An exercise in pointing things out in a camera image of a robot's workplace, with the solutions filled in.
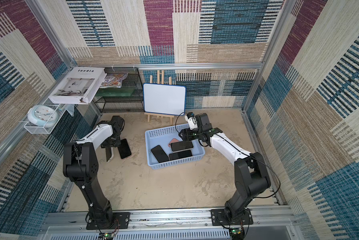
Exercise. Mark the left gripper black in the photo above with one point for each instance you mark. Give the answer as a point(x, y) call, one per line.
point(118, 143)

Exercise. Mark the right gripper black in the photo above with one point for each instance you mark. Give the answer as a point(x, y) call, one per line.
point(185, 133)

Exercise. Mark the black phone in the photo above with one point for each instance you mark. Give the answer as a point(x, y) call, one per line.
point(124, 149)
point(160, 154)
point(109, 153)
point(180, 155)

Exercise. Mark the dark reddish phone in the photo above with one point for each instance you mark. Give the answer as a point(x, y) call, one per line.
point(181, 146)

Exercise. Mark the blue plastic storage basket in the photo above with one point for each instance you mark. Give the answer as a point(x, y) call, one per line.
point(165, 148)

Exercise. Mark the black phone top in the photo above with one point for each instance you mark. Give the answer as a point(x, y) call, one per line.
point(109, 153)

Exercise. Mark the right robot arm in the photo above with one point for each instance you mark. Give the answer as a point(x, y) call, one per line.
point(251, 177)

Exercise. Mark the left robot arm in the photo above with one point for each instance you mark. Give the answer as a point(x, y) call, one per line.
point(80, 166)

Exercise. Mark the pink phone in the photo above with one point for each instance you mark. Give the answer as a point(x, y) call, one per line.
point(174, 140)

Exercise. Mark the white book box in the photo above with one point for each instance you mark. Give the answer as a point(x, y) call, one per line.
point(79, 86)

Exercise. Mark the colourful snack packet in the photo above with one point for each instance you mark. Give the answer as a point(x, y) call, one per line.
point(113, 81)

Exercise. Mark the wooden easel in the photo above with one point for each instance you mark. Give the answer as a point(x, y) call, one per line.
point(160, 81)

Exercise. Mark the clear acrylic shelf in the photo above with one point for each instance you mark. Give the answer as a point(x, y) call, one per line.
point(36, 130)

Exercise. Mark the white round clock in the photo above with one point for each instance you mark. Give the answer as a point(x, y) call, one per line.
point(43, 116)

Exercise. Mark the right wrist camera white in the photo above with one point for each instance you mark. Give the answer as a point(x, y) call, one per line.
point(191, 120)

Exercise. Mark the black wire rack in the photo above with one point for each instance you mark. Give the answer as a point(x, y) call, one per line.
point(127, 96)

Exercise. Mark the white whiteboard blue frame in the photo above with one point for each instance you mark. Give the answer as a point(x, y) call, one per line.
point(164, 99)

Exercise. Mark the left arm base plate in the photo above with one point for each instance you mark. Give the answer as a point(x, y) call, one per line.
point(119, 220)

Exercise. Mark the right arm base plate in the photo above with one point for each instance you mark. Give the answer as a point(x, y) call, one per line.
point(219, 218)

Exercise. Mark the aluminium front rail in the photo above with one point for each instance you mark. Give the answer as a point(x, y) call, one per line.
point(269, 223)

